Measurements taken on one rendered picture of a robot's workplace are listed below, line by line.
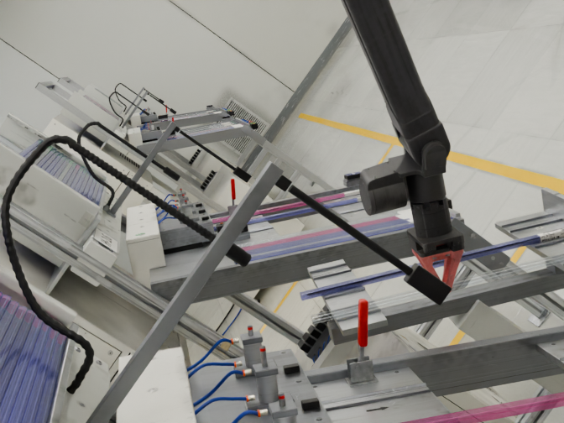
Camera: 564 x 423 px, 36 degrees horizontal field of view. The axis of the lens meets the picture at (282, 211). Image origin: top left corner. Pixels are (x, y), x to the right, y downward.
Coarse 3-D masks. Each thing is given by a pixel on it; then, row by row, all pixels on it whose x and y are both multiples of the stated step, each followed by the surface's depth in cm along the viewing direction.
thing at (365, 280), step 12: (516, 240) 150; (528, 240) 150; (468, 252) 149; (480, 252) 149; (492, 252) 149; (420, 264) 148; (432, 264) 148; (372, 276) 148; (384, 276) 147; (396, 276) 148; (324, 288) 147; (336, 288) 147; (348, 288) 147
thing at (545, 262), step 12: (516, 264) 139; (528, 264) 138; (540, 264) 138; (552, 264) 138; (468, 276) 138; (480, 276) 137; (492, 276) 137; (504, 276) 138; (456, 288) 137; (372, 300) 137; (384, 300) 136; (396, 300) 136; (408, 300) 136; (324, 312) 136; (336, 312) 135; (348, 312) 135
